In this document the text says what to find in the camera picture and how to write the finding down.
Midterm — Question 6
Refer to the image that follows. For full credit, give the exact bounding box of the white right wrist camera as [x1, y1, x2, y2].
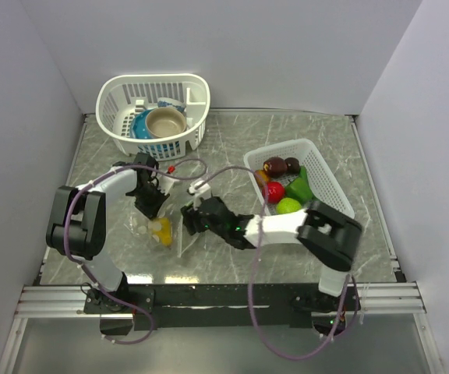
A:
[187, 179, 212, 210]

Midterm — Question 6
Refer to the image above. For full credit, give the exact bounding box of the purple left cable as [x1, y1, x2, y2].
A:
[65, 158, 208, 345]

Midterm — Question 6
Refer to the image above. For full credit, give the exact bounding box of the purple cable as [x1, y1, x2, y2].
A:
[193, 166, 362, 360]
[65, 158, 208, 345]

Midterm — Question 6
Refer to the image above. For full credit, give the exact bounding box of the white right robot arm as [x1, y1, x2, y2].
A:
[180, 196, 363, 311]

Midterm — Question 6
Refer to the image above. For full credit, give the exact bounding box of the clear polka dot zip bag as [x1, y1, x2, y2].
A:
[125, 202, 204, 259]

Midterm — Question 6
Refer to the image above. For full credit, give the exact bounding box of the yellow fake fruit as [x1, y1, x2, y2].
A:
[148, 217, 172, 247]

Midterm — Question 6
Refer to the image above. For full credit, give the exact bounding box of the dark maroon fake fig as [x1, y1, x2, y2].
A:
[263, 157, 288, 178]

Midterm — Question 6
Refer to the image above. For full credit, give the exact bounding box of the aluminium frame rail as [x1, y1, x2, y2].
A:
[0, 283, 444, 373]

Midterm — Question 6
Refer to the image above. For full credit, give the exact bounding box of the beige bowl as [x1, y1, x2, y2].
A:
[146, 108, 186, 139]

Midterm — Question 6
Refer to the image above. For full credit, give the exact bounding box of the green fake bell pepper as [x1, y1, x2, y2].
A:
[285, 166, 314, 205]

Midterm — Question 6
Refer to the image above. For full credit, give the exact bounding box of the red fake fruit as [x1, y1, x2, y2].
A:
[262, 181, 285, 204]

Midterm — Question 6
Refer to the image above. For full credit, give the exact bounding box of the blue white patterned cup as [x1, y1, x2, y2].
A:
[157, 97, 186, 114]

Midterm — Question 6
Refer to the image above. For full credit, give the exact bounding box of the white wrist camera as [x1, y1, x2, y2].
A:
[156, 165, 178, 196]
[187, 179, 212, 210]

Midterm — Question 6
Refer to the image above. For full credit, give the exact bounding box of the green fake apple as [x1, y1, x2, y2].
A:
[276, 197, 302, 214]

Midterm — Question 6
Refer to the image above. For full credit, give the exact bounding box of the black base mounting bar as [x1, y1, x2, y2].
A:
[83, 283, 339, 335]

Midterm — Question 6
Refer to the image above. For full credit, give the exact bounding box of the teal plate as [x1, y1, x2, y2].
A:
[130, 109, 174, 153]

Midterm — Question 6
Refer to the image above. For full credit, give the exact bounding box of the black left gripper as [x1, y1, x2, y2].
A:
[130, 182, 169, 222]

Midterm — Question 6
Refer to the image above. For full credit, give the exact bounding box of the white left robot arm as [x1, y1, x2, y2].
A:
[46, 153, 169, 313]

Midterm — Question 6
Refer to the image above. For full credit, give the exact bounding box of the white rectangular mesh basket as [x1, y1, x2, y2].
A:
[243, 139, 355, 218]

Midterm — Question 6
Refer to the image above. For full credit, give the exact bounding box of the brown fake kiwi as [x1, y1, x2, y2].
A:
[254, 169, 270, 189]

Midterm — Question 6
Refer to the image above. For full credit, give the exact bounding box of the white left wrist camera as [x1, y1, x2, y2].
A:
[156, 165, 178, 196]

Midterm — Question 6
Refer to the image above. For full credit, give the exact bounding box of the dark purple fake plum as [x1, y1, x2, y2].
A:
[285, 157, 301, 175]

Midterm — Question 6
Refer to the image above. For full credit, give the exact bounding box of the white oval dish rack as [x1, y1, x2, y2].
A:
[96, 73, 210, 161]

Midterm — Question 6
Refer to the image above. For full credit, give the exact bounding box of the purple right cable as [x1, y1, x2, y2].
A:
[193, 166, 362, 360]

